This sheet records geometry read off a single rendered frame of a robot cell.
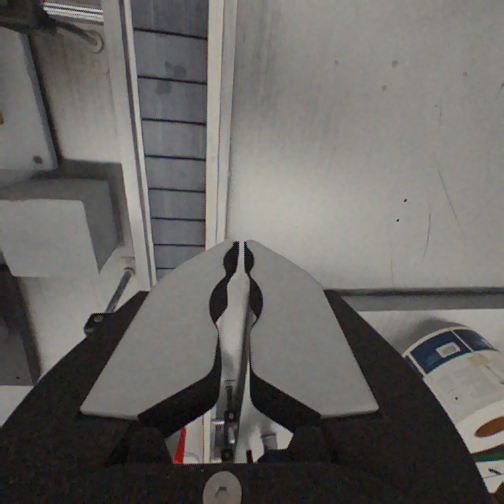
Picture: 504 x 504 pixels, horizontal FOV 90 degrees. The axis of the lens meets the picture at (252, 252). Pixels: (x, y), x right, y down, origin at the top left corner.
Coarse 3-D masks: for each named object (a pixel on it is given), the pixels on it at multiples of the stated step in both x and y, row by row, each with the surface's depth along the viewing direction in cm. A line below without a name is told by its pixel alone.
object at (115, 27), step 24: (120, 0) 17; (120, 24) 18; (120, 48) 18; (120, 72) 19; (120, 96) 20; (120, 120) 20; (120, 144) 21; (144, 216) 25; (144, 240) 26; (144, 264) 27; (144, 288) 29
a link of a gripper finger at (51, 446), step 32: (128, 320) 7; (96, 352) 7; (64, 384) 6; (32, 416) 5; (64, 416) 5; (0, 448) 5; (32, 448) 5; (64, 448) 5; (96, 448) 5; (128, 448) 5; (0, 480) 4; (32, 480) 4; (64, 480) 4
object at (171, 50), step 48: (144, 0) 23; (192, 0) 23; (144, 48) 25; (192, 48) 25; (144, 96) 27; (192, 96) 27; (144, 144) 29; (192, 144) 29; (192, 192) 32; (192, 240) 35
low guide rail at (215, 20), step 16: (208, 48) 23; (208, 64) 23; (208, 80) 24; (208, 96) 24; (208, 112) 25; (208, 128) 26; (208, 144) 26; (208, 160) 27; (208, 176) 28; (208, 192) 29; (208, 208) 30; (208, 224) 31; (208, 240) 32; (208, 416) 51; (208, 432) 54; (208, 448) 57
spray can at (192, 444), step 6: (198, 420) 38; (192, 426) 36; (198, 426) 37; (192, 432) 35; (198, 432) 36; (186, 438) 34; (192, 438) 35; (198, 438) 36; (186, 444) 34; (192, 444) 34; (198, 444) 35; (186, 450) 33; (192, 450) 34; (198, 450) 35; (186, 456) 33; (192, 456) 33; (198, 456) 34; (186, 462) 33; (192, 462) 33; (198, 462) 34
